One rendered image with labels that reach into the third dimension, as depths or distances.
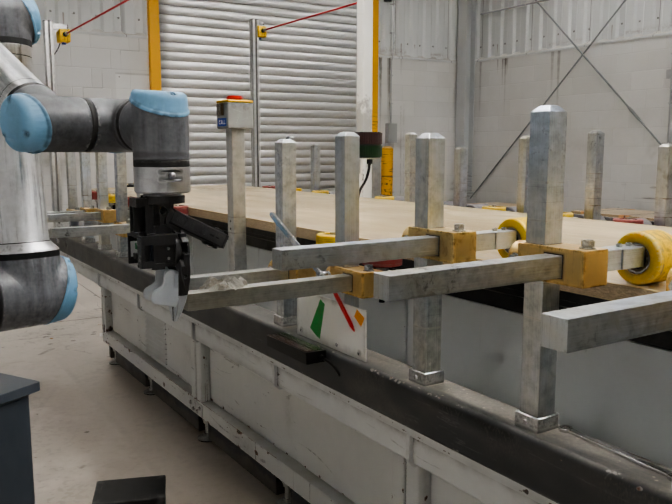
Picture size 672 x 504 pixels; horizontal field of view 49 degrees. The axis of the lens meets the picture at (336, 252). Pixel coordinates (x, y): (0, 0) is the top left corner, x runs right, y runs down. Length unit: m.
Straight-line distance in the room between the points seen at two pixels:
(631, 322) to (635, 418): 0.58
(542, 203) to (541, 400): 0.28
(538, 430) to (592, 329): 0.45
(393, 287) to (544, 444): 0.37
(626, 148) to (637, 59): 1.07
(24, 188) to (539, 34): 9.69
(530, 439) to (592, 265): 0.26
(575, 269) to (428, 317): 0.33
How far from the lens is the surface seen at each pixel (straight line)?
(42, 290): 1.72
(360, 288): 1.39
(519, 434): 1.11
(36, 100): 1.24
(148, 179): 1.20
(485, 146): 11.55
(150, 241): 1.20
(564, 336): 0.65
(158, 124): 1.19
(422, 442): 1.37
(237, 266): 1.90
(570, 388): 1.35
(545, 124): 1.05
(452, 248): 1.18
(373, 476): 1.95
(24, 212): 1.72
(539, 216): 1.06
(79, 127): 1.26
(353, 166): 1.44
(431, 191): 1.23
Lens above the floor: 1.10
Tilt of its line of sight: 8 degrees down
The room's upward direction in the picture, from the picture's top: straight up
